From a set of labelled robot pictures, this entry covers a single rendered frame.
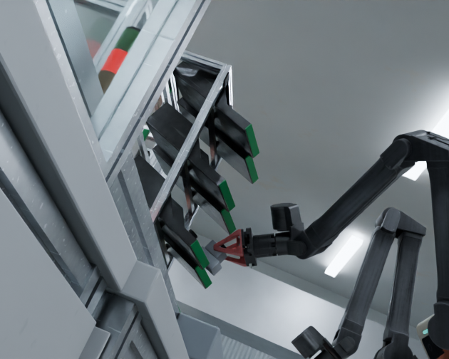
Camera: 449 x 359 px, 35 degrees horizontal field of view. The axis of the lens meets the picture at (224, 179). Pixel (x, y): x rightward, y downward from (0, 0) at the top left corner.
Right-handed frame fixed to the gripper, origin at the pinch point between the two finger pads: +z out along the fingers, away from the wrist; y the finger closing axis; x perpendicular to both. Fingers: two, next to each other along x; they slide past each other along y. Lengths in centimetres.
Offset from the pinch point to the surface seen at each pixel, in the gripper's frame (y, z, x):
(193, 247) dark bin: 21.1, 2.7, 7.8
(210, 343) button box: 59, -6, 41
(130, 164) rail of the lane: 111, -7, 39
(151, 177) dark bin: 21.4, 12.1, -11.1
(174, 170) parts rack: 24.2, 5.9, -10.6
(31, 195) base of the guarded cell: 134, -8, 55
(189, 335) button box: 59, -2, 40
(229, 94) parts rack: 14.3, -7.0, -37.2
